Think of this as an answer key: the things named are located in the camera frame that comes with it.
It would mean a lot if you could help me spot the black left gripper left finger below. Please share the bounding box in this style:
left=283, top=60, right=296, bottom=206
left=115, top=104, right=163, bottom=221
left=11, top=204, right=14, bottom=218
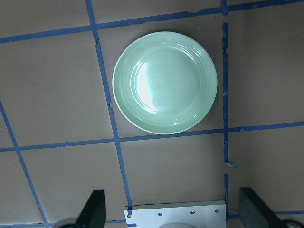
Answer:
left=54, top=189, right=106, bottom=228

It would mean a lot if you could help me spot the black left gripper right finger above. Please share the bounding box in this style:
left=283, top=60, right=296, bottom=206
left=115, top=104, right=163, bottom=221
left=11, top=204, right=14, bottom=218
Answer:
left=238, top=187, right=304, bottom=228

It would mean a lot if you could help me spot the light green ceramic plate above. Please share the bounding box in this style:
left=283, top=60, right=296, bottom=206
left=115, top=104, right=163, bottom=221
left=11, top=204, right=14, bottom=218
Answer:
left=112, top=31, right=218, bottom=135

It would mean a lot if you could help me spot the white metal base plate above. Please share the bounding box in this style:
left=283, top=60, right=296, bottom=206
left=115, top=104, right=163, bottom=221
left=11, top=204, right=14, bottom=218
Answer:
left=124, top=200, right=226, bottom=228

